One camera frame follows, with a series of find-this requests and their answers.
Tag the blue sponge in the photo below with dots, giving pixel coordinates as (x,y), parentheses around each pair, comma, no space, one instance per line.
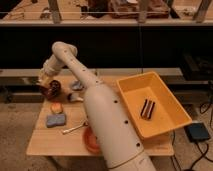
(55,120)

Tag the orange bowl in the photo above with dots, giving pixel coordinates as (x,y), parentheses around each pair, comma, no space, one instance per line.
(90,141)

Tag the orange yellow toy fruit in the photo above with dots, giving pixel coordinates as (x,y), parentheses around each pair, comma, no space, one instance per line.
(56,108)

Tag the yellow plastic bin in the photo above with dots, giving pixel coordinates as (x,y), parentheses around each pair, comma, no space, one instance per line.
(168,113)

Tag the blue crumpled cloth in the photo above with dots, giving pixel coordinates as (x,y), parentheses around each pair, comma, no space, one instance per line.
(77,86)

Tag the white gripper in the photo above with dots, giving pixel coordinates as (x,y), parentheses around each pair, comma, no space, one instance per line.
(43,79)

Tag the light handled spatula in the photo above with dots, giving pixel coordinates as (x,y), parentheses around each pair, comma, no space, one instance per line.
(74,97)

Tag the dark striped block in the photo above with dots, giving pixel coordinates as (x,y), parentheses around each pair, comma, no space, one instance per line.
(147,109)

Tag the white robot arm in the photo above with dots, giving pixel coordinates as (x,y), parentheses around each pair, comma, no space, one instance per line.
(119,143)

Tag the wooden table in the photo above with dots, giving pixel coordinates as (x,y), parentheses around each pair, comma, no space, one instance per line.
(51,142)

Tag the metal spoon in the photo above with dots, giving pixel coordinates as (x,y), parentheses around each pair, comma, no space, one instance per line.
(74,128)

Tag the dark purple bowl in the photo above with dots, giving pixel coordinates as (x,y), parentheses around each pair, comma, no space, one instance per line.
(45,91)

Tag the black box on floor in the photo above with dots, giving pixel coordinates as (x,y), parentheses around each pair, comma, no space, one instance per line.
(197,132)

